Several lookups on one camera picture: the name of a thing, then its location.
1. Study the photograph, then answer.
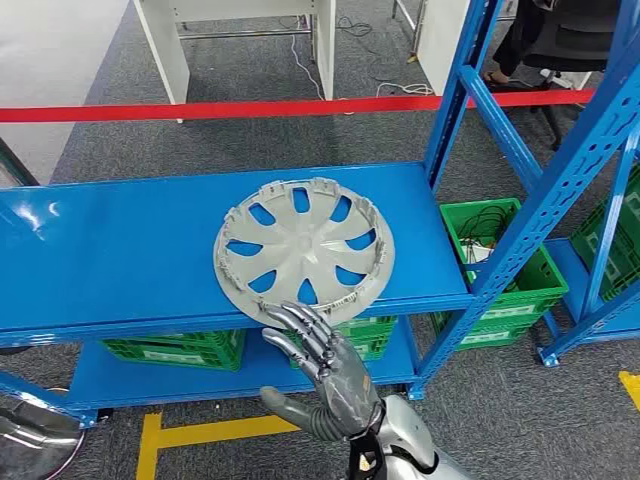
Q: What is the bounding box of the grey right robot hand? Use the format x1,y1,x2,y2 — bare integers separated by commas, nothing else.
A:
259,301,384,443

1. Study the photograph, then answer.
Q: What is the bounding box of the grey plastic wheel cover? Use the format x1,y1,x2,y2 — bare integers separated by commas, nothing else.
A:
213,176,396,329

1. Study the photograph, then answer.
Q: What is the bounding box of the blue metal shelf rack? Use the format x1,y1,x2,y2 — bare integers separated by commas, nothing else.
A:
0,0,640,429
537,122,640,369

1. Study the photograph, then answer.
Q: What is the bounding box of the green plastic crate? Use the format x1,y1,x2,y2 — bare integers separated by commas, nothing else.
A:
570,162,640,303
287,315,399,371
100,329,247,372
429,197,570,352

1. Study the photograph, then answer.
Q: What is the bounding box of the white plastic item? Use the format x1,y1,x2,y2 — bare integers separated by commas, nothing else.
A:
462,241,494,266

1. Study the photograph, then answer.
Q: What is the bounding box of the red barrier belt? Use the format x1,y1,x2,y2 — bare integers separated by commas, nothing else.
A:
0,89,596,125

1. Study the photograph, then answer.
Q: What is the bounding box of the white cabinet panel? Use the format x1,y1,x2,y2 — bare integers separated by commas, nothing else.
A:
416,0,473,96

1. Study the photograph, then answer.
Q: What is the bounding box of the grey metal table leg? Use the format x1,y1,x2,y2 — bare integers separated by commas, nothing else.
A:
391,0,427,66

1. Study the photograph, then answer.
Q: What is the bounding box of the person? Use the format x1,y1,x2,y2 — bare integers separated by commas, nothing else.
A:
482,0,551,87

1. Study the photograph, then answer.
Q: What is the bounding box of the white desk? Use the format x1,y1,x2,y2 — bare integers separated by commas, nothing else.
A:
132,0,337,124

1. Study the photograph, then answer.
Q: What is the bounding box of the black office chair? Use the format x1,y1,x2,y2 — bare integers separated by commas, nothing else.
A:
519,0,621,150

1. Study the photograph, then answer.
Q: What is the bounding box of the white floor cable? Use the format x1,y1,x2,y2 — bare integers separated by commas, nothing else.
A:
290,16,326,102
374,81,435,99

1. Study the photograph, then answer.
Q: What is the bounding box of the black floor cable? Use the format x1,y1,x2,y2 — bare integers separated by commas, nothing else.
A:
336,14,416,84

